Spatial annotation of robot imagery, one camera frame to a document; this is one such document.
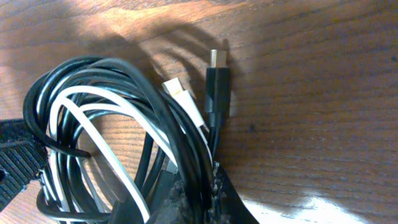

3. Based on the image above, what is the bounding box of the white usb cable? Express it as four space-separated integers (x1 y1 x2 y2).
35 77 214 223

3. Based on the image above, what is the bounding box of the black usb cable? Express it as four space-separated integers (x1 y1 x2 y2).
23 49 233 224

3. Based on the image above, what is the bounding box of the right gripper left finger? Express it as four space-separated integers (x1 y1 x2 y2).
1 119 47 210

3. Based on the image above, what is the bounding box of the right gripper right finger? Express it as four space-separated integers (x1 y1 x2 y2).
149 162 258 223

